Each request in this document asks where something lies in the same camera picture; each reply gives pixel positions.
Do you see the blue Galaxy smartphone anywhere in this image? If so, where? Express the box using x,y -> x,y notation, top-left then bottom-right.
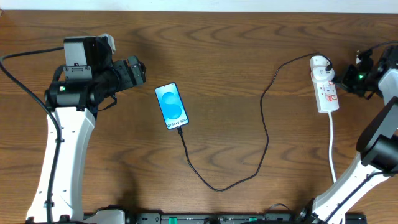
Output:
155,82 -> 189,130

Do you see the black USB charging cable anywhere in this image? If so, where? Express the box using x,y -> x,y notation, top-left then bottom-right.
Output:
176,52 -> 333,192

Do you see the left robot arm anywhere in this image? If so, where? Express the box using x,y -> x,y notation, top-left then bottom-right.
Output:
25,34 -> 146,223

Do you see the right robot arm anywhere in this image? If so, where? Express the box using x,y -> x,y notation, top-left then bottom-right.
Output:
294,40 -> 397,223

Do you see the white charger plug adapter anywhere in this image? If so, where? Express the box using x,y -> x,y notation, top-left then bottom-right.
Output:
310,55 -> 331,70

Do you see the white power strip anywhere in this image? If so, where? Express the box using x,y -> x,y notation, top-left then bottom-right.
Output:
311,67 -> 339,113

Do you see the white power strip cord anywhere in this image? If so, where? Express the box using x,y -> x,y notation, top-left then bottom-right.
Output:
328,112 -> 346,224

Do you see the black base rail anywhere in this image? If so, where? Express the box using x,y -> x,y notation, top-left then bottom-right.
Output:
83,212 -> 368,224

